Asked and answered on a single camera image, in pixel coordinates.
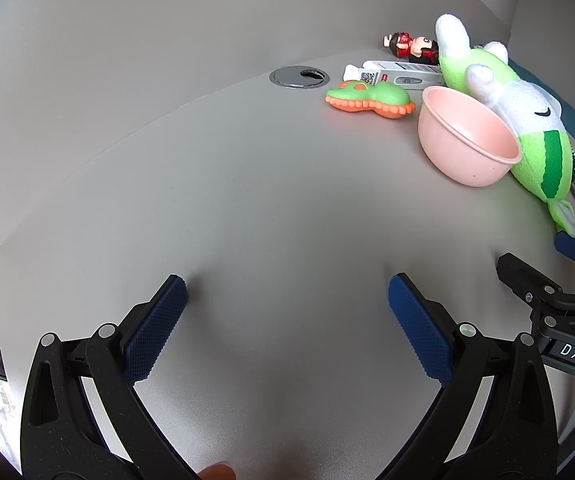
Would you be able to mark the small dark-haired doll figurine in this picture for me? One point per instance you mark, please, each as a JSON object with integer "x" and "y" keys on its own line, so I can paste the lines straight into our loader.
{"x": 410, "y": 47}

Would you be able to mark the person's left leg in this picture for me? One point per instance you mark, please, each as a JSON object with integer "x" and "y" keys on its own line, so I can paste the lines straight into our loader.
{"x": 217, "y": 472}

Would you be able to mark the pink plastic bowl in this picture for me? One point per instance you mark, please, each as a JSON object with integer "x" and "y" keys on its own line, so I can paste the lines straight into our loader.
{"x": 467, "y": 135}

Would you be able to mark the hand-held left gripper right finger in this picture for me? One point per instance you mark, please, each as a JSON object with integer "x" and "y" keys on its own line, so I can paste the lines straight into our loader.
{"x": 417, "y": 330}

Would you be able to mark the white tube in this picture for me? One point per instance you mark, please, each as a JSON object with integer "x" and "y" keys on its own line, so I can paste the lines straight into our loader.
{"x": 397, "y": 66}

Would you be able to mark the green white plush toy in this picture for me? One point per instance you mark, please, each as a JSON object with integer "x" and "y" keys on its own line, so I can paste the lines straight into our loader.
{"x": 532, "y": 110}

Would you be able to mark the green orange rubber toy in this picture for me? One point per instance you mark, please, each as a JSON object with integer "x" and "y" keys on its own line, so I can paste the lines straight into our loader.
{"x": 367, "y": 97}

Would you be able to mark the white thermometer box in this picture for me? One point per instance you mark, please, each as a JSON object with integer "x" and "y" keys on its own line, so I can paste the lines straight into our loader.
{"x": 417, "y": 81}

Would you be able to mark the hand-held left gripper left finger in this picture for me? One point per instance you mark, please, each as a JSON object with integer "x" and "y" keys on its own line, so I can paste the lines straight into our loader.
{"x": 157, "y": 330}

